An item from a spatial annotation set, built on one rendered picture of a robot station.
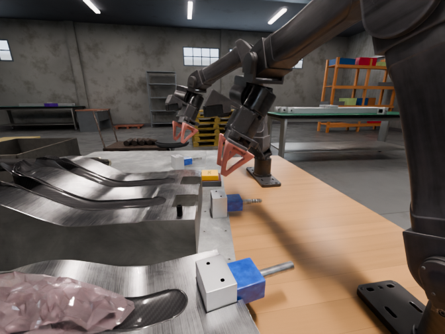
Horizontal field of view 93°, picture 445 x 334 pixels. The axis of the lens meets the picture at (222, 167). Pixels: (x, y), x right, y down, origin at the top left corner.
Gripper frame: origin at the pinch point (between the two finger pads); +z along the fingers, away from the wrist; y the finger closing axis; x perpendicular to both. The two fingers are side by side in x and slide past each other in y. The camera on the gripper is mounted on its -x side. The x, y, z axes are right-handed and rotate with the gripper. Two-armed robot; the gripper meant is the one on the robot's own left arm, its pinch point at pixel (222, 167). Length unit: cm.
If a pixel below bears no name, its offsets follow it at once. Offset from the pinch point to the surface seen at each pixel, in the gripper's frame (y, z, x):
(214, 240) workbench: 11.1, 12.3, 3.1
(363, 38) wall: -867, -576, 502
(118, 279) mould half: 25.6, 12.9, -11.6
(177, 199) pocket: 7.2, 8.9, -6.9
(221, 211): 2.7, 9.5, 4.6
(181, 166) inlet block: -37.0, 15.4, -5.5
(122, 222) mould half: 16.0, 12.1, -14.4
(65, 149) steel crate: -207, 107, -114
